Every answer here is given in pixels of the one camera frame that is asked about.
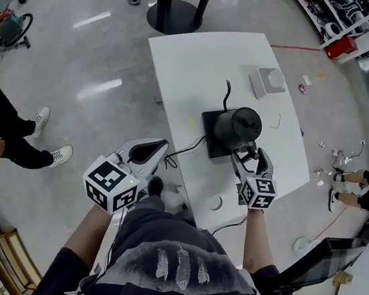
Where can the crumpled white paper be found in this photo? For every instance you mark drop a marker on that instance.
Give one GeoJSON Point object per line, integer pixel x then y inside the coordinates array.
{"type": "Point", "coordinates": [321, 144]}
{"type": "Point", "coordinates": [318, 173]}

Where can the white floor power strip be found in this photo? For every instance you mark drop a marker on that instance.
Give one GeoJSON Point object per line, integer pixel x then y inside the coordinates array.
{"type": "Point", "coordinates": [335, 152]}

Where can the small red white wrapper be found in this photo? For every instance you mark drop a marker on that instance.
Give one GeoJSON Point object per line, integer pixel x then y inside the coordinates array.
{"type": "Point", "coordinates": [302, 88]}

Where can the white round device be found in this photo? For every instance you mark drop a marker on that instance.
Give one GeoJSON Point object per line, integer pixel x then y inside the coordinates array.
{"type": "Point", "coordinates": [331, 29]}

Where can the person's left shoe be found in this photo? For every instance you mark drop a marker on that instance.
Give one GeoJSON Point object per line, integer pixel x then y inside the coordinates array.
{"type": "Point", "coordinates": [155, 187]}

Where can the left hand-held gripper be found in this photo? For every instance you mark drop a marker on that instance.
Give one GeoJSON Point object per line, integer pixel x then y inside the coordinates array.
{"type": "Point", "coordinates": [110, 184]}

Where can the black electric kettle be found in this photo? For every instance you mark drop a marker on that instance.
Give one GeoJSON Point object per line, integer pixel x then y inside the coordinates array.
{"type": "Point", "coordinates": [237, 127]}

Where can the white square box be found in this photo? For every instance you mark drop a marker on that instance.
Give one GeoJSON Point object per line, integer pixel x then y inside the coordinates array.
{"type": "Point", "coordinates": [267, 81]}

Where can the person's left forearm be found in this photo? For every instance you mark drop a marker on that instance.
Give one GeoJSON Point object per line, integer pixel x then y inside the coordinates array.
{"type": "Point", "coordinates": [87, 232]}

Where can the white metal shelf rack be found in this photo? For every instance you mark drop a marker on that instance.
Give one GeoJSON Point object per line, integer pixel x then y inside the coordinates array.
{"type": "Point", "coordinates": [363, 22]}

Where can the person's right forearm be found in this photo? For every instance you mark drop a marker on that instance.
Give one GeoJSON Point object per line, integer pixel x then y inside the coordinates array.
{"type": "Point", "coordinates": [258, 241]}

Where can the white round basket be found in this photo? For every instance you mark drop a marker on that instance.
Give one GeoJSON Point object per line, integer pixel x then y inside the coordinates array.
{"type": "Point", "coordinates": [303, 245]}

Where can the person's torso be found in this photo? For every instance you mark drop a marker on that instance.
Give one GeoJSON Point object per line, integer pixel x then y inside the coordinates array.
{"type": "Point", "coordinates": [175, 243]}

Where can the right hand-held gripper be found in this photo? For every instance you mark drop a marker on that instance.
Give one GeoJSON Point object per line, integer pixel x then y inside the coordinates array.
{"type": "Point", "coordinates": [259, 194]}

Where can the green vacuum cleaner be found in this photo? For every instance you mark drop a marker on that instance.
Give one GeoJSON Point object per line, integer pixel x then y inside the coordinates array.
{"type": "Point", "coordinates": [11, 28]}

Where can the black square kettle base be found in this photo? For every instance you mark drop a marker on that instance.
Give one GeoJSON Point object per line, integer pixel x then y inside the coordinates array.
{"type": "Point", "coordinates": [209, 123]}

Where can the red plastic crate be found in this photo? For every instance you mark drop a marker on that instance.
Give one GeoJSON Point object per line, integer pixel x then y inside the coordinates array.
{"type": "Point", "coordinates": [341, 47]}

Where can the flat white paper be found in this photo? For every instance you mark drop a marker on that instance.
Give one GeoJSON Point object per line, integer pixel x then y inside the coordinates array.
{"type": "Point", "coordinates": [306, 80]}

